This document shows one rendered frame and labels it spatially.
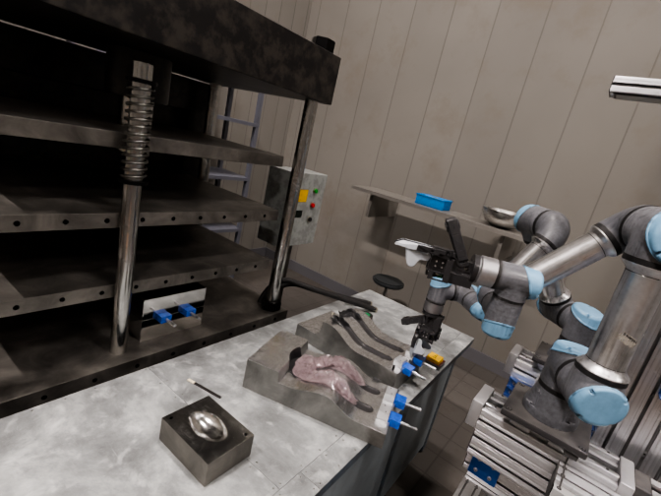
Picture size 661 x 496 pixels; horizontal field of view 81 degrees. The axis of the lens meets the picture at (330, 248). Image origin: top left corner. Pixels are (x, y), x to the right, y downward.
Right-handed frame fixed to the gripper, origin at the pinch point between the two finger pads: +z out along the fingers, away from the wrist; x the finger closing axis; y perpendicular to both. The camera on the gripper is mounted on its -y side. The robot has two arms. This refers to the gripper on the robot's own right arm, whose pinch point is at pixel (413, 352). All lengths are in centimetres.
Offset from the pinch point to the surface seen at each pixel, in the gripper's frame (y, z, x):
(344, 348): -22.0, 4.0, -17.8
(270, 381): -25, 4, -58
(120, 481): -25, 11, -106
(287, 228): -73, -31, -8
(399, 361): 0.1, -0.7, -13.3
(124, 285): -74, -14, -82
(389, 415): 10.8, 3.0, -40.3
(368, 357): -11.2, 2.4, -17.3
